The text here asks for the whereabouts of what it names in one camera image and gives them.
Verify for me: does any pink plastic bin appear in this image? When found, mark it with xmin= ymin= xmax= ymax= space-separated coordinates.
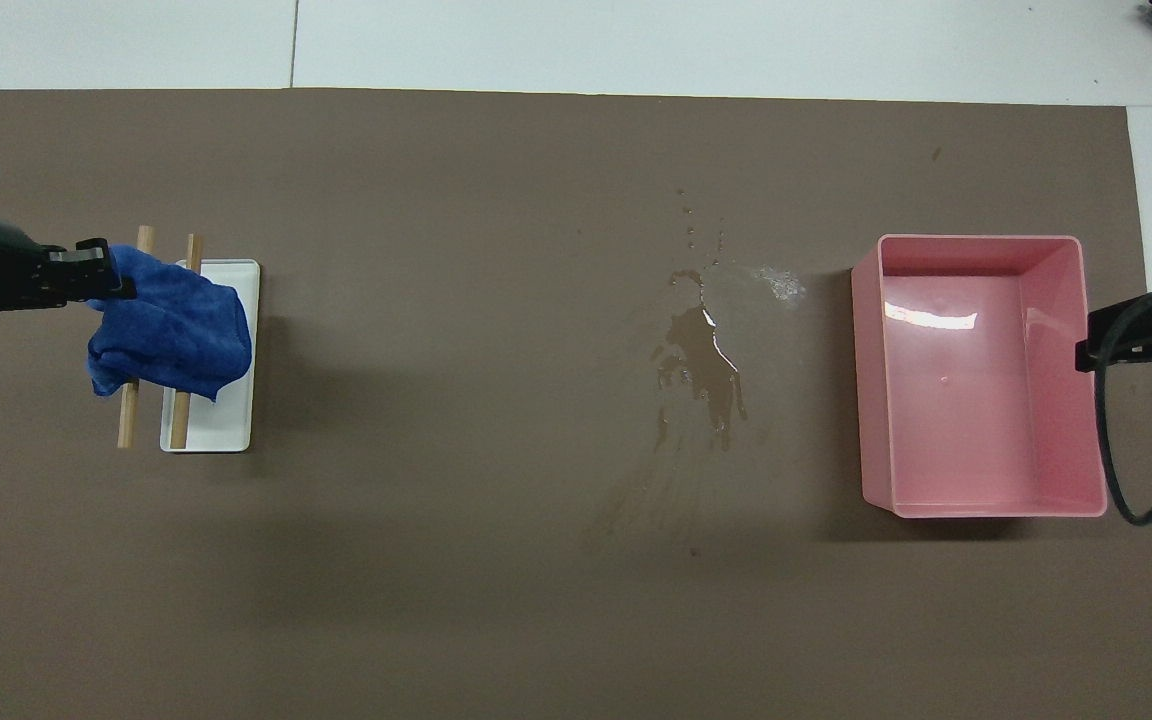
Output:
xmin=851 ymin=234 xmax=1109 ymax=519

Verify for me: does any blue microfibre towel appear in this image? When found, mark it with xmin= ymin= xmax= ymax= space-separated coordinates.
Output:
xmin=87 ymin=245 xmax=254 ymax=403

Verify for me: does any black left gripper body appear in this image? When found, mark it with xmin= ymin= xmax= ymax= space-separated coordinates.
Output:
xmin=0 ymin=218 xmax=68 ymax=314

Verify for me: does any spilled water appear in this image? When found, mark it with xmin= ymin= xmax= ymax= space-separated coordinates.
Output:
xmin=591 ymin=186 xmax=809 ymax=557

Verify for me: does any brown table mat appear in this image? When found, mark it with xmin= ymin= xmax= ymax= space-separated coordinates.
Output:
xmin=0 ymin=88 xmax=1152 ymax=720

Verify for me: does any white towel rack base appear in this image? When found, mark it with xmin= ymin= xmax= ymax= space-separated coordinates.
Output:
xmin=160 ymin=258 xmax=262 ymax=454

